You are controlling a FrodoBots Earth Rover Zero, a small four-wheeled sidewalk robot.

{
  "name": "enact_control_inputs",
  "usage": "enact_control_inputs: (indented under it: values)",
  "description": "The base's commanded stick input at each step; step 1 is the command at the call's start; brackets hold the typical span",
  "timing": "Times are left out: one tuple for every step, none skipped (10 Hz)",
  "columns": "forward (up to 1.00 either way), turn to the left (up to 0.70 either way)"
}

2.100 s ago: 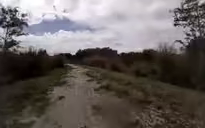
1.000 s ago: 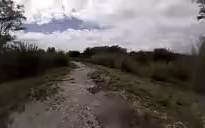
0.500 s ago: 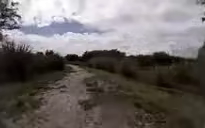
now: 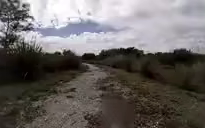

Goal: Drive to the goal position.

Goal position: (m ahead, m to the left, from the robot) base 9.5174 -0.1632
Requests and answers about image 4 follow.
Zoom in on patchy grass ground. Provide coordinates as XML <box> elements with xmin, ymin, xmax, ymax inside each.
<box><xmin>0</xmin><ymin>68</ymin><xmax>89</xmax><ymax>128</ymax></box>

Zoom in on pale tall grass and bushes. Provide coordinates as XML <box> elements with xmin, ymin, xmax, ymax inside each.
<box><xmin>89</xmin><ymin>53</ymin><xmax>205</xmax><ymax>96</ymax></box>

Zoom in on tall dark scrub bushes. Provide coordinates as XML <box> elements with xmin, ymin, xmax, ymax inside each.
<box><xmin>0</xmin><ymin>39</ymin><xmax>88</xmax><ymax>88</ymax></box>

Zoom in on dry stony grass ground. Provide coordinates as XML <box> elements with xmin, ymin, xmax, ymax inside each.
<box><xmin>96</xmin><ymin>64</ymin><xmax>205</xmax><ymax>128</ymax></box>

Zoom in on pale gravel dirt path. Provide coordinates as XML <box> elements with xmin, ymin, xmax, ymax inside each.
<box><xmin>21</xmin><ymin>63</ymin><xmax>138</xmax><ymax>128</ymax></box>

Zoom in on thin sparse tree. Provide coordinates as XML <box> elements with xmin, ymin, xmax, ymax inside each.
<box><xmin>0</xmin><ymin>0</ymin><xmax>37</xmax><ymax>51</ymax></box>

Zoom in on distant row of trees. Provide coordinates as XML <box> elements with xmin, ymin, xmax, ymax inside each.
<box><xmin>53</xmin><ymin>46</ymin><xmax>205</xmax><ymax>62</ymax></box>

